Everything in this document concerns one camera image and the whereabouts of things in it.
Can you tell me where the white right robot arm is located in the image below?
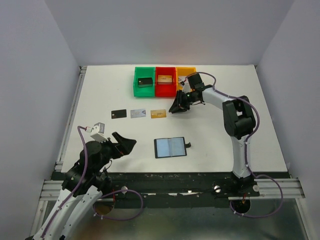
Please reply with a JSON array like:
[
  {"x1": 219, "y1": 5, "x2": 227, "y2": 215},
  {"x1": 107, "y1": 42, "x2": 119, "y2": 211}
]
[{"x1": 169, "y1": 71, "x2": 260, "y2": 196}]

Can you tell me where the green plastic bin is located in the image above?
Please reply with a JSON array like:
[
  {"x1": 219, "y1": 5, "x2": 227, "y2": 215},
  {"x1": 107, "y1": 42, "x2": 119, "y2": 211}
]
[{"x1": 133, "y1": 66, "x2": 156, "y2": 98}]

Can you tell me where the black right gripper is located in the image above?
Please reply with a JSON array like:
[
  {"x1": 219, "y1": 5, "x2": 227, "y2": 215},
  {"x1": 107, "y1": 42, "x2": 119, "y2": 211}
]
[{"x1": 168, "y1": 89, "x2": 198, "y2": 114}]

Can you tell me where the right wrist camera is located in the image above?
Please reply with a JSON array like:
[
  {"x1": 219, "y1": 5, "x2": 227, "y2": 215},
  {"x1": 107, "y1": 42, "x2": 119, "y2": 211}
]
[{"x1": 178, "y1": 76, "x2": 191, "y2": 93}]

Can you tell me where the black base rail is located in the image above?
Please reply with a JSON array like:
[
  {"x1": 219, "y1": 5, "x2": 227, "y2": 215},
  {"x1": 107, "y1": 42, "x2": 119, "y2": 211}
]
[{"x1": 51, "y1": 169, "x2": 261, "y2": 210}]

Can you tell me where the red plastic bin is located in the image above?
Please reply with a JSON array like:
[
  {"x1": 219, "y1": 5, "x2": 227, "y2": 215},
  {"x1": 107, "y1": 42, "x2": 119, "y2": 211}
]
[{"x1": 155, "y1": 66, "x2": 177, "y2": 98}]

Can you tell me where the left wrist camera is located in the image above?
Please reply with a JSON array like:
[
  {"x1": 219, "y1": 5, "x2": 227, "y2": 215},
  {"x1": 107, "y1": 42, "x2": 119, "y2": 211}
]
[{"x1": 84, "y1": 122, "x2": 109, "y2": 143}]

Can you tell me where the silver VIP credit card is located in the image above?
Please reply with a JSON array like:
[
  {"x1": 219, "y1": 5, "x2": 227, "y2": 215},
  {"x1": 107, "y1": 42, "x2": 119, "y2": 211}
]
[{"x1": 130, "y1": 108, "x2": 146, "y2": 119}]

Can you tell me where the gold credit card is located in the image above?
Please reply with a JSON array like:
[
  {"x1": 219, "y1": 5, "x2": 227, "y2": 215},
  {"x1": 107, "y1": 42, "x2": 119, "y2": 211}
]
[{"x1": 157, "y1": 75, "x2": 173, "y2": 85}]

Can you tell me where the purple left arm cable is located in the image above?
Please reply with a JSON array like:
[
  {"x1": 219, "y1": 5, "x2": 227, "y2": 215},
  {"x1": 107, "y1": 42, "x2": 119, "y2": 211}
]
[{"x1": 39, "y1": 125, "x2": 144, "y2": 238}]

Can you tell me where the black leather card holder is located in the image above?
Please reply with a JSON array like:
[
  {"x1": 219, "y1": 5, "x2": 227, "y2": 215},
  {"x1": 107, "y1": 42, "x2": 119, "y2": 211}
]
[{"x1": 153, "y1": 137, "x2": 192, "y2": 159}]

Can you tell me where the black credit card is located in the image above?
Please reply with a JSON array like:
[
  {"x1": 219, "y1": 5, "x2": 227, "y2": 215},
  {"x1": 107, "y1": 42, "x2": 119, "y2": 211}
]
[{"x1": 137, "y1": 77, "x2": 154, "y2": 88}]

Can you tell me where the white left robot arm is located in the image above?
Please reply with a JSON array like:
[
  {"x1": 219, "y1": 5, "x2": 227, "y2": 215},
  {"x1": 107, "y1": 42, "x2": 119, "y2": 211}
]
[{"x1": 30, "y1": 132, "x2": 137, "y2": 240}]

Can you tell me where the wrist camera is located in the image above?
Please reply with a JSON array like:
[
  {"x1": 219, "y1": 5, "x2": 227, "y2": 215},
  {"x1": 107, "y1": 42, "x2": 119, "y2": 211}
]
[
  {"x1": 178, "y1": 76, "x2": 191, "y2": 93},
  {"x1": 84, "y1": 122, "x2": 109, "y2": 143}
]

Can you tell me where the grey credit card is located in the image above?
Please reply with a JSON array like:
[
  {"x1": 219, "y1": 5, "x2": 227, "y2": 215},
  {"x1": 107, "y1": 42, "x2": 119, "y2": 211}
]
[{"x1": 111, "y1": 109, "x2": 127, "y2": 119}]

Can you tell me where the yellow plastic bin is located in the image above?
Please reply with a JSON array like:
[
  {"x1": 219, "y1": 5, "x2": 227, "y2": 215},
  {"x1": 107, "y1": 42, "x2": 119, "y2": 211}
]
[{"x1": 176, "y1": 66, "x2": 197, "y2": 91}]

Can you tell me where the aluminium frame rail left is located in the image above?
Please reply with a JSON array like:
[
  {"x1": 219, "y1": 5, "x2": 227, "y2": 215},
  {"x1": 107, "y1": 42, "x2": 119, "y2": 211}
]
[{"x1": 27, "y1": 65, "x2": 87, "y2": 240}]

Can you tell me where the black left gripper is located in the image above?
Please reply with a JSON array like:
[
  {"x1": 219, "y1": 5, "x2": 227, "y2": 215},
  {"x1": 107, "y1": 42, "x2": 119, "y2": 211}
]
[{"x1": 93, "y1": 131, "x2": 137, "y2": 174}]

